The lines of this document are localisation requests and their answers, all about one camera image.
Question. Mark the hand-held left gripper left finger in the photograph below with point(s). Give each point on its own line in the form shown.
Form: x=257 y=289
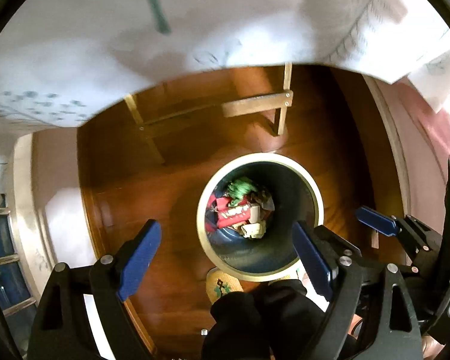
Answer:
x=140 y=258

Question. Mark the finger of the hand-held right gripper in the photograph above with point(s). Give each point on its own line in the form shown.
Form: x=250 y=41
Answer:
x=375 y=220
x=337 y=242

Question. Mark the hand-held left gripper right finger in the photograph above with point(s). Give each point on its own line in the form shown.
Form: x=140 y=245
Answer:
x=313 y=262

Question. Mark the blue bin with cream rim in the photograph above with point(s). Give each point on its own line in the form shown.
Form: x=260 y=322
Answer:
x=285 y=202

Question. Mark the red packet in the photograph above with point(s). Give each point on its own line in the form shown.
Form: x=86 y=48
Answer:
x=232 y=213

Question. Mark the green wrapper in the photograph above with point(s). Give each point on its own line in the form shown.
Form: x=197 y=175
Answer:
x=242 y=187

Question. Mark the person's right hand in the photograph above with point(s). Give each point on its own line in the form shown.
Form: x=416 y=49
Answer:
x=435 y=349

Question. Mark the person's black pants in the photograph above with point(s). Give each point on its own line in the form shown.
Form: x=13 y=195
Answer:
x=255 y=322

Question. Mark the yellow slipper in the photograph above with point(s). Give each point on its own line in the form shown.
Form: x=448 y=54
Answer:
x=221 y=285

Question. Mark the pink blanket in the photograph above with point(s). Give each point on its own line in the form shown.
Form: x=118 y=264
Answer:
x=427 y=138

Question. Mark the metal window grille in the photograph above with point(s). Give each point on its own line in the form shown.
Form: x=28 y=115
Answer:
x=7 y=260

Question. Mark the table with tree-print cloth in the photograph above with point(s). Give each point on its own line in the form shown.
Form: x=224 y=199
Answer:
x=172 y=26

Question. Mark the wooden table frame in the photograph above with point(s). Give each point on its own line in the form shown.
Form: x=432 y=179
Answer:
x=255 y=107

